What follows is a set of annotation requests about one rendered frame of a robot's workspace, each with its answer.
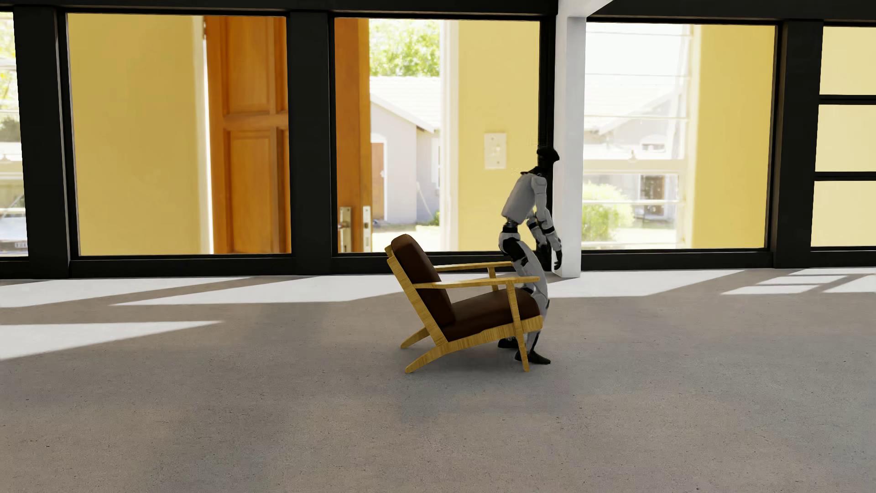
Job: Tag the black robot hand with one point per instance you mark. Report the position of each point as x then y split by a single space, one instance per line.
544 257
558 260

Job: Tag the black robot head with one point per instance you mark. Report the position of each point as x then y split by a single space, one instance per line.
547 155

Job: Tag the wide orange wooden door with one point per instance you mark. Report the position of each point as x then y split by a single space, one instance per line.
248 137

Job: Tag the white square pillar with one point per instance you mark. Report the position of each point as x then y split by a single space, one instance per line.
569 137

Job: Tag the white wall switch plate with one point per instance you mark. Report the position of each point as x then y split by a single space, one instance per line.
495 151

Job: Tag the white right robot leg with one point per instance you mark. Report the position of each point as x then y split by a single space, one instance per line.
537 287

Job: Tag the white door lock plate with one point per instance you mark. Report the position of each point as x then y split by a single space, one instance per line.
367 228

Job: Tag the green garden bush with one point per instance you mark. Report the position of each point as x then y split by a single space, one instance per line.
603 213

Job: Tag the wooden armchair with brown cushions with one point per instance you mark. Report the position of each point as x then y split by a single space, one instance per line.
472 315

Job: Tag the white neighbouring house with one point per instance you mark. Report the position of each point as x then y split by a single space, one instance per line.
405 157

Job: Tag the black window wall frame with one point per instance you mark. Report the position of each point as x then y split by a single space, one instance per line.
309 137

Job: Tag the green leafy tree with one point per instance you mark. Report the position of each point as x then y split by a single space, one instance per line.
405 46

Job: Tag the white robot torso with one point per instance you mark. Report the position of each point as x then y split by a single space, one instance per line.
523 197

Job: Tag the narrow orange wooden door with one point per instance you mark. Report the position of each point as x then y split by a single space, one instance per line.
352 116

